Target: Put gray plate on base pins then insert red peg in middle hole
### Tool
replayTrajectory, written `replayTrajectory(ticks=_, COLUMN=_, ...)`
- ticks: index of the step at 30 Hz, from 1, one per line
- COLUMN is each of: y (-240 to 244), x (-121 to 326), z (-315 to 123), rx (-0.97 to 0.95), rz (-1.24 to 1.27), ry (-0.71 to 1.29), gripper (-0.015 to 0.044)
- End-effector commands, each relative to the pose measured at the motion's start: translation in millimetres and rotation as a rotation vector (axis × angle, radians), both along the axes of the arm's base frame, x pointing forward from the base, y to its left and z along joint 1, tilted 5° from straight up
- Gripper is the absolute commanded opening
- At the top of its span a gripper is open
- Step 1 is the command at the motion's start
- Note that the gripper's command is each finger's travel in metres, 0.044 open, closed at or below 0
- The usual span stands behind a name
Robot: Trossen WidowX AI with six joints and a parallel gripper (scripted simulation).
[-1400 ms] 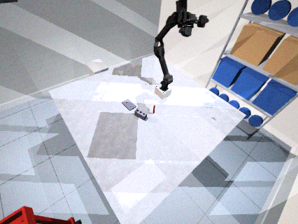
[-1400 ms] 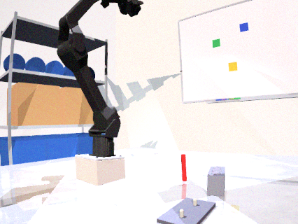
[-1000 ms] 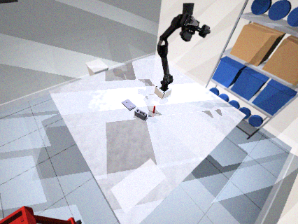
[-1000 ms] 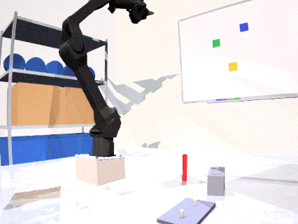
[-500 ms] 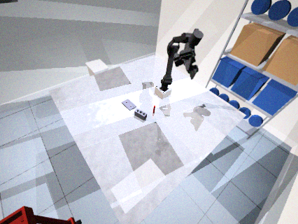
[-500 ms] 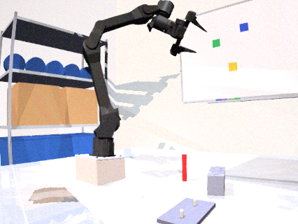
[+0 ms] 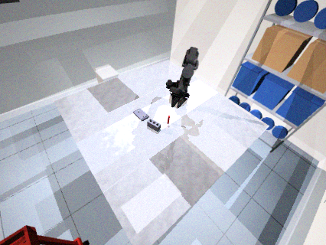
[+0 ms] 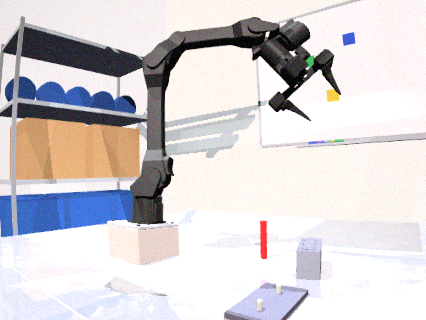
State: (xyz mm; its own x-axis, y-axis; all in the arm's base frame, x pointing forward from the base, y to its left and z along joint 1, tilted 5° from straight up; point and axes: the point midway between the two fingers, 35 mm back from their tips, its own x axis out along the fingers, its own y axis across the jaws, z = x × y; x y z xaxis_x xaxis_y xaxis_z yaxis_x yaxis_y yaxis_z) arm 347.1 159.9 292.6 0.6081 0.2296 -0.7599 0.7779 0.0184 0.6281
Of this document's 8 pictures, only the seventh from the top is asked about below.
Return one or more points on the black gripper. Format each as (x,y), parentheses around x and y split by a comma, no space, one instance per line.
(180,93)

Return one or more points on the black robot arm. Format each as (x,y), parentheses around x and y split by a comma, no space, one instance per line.
(190,64)

